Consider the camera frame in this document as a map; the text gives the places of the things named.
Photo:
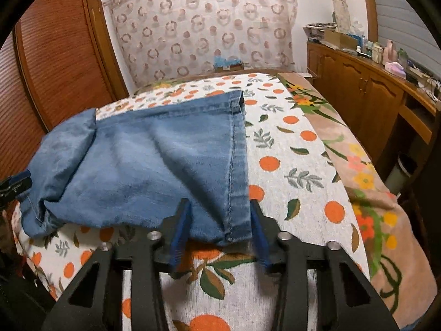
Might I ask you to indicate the floral beige blanket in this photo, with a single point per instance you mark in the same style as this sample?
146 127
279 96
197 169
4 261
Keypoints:
398 267

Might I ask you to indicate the blue denim pants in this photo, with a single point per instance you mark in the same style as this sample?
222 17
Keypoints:
134 168

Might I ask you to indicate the grey window roller shutter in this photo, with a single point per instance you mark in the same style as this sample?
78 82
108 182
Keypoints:
398 22

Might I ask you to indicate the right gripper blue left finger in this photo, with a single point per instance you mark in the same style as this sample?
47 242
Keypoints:
175 232

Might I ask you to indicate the circle pattern sheer curtain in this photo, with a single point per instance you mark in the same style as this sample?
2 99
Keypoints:
170 39

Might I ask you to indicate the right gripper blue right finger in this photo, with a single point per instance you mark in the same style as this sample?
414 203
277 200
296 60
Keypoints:
266 245

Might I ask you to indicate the long wooden sideboard cabinet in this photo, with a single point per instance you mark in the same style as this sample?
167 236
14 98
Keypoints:
389 116

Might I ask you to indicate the pink tissue pack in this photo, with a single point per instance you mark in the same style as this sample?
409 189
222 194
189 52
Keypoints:
396 69

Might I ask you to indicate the cardboard box on sideboard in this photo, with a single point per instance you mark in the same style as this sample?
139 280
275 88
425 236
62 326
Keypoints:
341 41

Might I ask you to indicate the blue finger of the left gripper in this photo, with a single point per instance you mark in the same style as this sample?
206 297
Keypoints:
13 186

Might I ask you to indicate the stack of papers on sideboard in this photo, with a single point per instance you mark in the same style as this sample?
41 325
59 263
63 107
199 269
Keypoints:
316 31

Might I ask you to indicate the orange print white bedsheet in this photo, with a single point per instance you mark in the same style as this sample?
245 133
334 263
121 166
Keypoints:
289 174

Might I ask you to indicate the small box with blue cloth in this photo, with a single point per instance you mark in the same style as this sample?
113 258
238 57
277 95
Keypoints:
227 64

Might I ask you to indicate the pink bottle on sideboard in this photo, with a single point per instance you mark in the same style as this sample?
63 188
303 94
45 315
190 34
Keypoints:
390 54

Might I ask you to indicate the brown louvered wardrobe door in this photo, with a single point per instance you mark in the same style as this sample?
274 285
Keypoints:
57 61

